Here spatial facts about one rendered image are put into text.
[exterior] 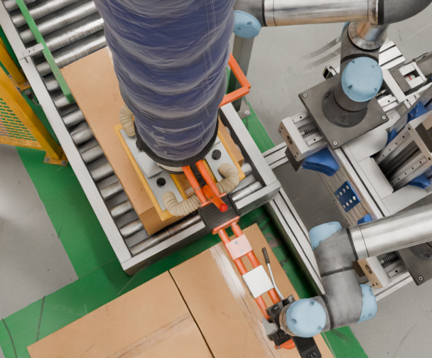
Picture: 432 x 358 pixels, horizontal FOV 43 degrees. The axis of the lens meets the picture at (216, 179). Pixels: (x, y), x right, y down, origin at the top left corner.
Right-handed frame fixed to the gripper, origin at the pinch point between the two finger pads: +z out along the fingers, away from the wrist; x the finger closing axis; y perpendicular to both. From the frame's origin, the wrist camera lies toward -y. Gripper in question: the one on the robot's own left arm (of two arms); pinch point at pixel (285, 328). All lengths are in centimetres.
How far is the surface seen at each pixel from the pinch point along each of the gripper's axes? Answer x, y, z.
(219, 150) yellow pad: -9, 54, 8
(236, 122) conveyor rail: -32, 76, 61
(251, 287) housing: 2.9, 13.5, -1.3
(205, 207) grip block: 3.7, 38.5, -1.5
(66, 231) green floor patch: 55, 83, 121
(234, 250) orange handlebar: 2.2, 24.4, -1.2
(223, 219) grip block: 1.0, 33.2, -1.5
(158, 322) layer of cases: 32, 20, 66
